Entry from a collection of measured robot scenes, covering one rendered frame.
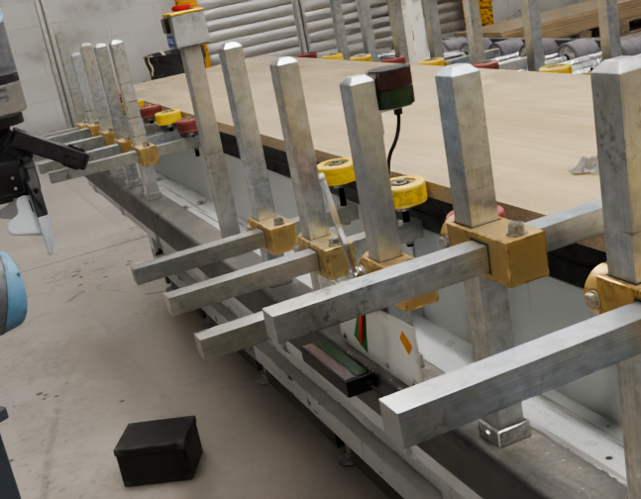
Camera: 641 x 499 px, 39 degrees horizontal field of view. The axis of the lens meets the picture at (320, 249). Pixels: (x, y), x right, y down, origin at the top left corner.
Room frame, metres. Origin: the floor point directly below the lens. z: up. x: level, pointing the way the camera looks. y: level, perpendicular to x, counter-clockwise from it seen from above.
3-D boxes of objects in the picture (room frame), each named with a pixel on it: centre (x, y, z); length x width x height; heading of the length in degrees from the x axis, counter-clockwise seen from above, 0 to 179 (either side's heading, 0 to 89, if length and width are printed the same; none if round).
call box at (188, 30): (1.91, 0.18, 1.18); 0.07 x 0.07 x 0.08; 21
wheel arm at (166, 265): (1.61, 0.12, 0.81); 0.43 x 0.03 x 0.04; 111
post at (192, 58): (1.91, 0.18, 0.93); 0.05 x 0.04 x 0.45; 21
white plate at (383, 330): (1.22, -0.05, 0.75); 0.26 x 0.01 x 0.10; 21
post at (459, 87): (0.96, -0.18, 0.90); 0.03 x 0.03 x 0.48; 21
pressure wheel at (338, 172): (1.68, -0.06, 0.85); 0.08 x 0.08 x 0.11
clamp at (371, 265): (1.18, -0.10, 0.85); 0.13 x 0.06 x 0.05; 21
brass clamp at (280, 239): (1.64, 0.08, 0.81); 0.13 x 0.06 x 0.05; 21
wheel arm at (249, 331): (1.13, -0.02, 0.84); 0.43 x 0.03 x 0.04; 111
